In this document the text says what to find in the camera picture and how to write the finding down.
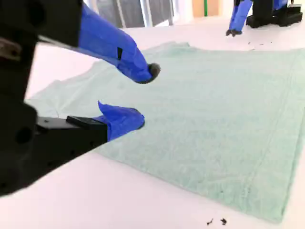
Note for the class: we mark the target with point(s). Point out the green t-shirt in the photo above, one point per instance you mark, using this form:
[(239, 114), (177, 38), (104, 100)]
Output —
[(202, 119)]

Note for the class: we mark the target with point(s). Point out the tan wooden board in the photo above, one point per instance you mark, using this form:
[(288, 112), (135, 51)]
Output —
[(212, 7)]

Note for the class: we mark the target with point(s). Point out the grey window frame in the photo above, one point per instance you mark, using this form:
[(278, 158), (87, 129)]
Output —
[(133, 12)]

